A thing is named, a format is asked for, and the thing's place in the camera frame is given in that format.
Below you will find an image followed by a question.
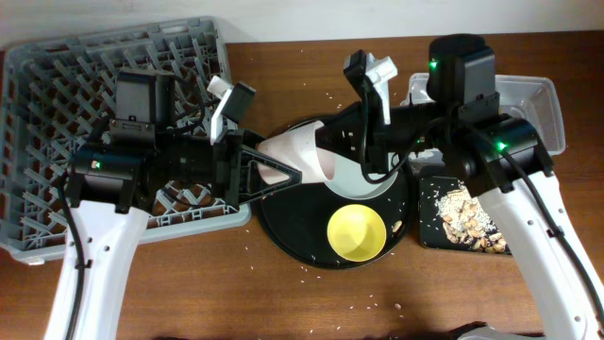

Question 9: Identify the grey round plate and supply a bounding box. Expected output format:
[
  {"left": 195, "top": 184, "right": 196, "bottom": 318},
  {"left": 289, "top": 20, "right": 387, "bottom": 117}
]
[{"left": 326, "top": 155, "right": 397, "bottom": 200}]

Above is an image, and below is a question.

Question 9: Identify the pink plastic cup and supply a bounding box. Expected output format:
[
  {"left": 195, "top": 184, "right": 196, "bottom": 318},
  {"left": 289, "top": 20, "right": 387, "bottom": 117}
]
[{"left": 256, "top": 121, "right": 335, "bottom": 184}]

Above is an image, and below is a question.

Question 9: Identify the yellow bowl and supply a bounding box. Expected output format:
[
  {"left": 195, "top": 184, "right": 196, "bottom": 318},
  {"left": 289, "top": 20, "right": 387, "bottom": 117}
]
[{"left": 327, "top": 204, "right": 387, "bottom": 263}]

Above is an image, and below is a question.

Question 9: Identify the food scraps and rice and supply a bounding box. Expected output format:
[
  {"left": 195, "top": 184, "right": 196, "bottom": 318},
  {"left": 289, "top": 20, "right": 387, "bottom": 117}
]
[{"left": 435, "top": 185, "right": 508, "bottom": 254}]

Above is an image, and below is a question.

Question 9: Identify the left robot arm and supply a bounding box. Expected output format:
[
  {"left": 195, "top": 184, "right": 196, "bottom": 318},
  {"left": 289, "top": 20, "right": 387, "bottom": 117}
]
[{"left": 45, "top": 69, "right": 302, "bottom": 339}]

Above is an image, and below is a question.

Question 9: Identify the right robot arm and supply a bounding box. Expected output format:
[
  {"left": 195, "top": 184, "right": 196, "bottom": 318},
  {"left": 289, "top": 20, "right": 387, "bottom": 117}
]
[{"left": 316, "top": 34, "right": 603, "bottom": 339}]

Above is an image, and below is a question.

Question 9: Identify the clear plastic waste bin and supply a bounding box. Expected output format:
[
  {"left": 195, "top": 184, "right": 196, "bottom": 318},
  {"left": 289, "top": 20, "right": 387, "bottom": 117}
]
[{"left": 400, "top": 73, "right": 566, "bottom": 164}]

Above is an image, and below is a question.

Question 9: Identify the grey plastic dishwasher rack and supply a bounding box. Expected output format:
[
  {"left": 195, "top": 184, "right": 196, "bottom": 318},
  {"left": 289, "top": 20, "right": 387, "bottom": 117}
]
[{"left": 1, "top": 17, "right": 230, "bottom": 265}]

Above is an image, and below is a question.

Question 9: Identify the round black serving tray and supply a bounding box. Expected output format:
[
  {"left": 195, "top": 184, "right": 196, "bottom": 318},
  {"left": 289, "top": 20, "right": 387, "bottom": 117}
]
[{"left": 255, "top": 166, "right": 418, "bottom": 269}]

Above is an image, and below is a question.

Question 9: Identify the black rectangular tray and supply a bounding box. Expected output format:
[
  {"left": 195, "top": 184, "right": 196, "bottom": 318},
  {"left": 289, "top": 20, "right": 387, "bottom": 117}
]
[{"left": 419, "top": 176, "right": 511, "bottom": 255}]

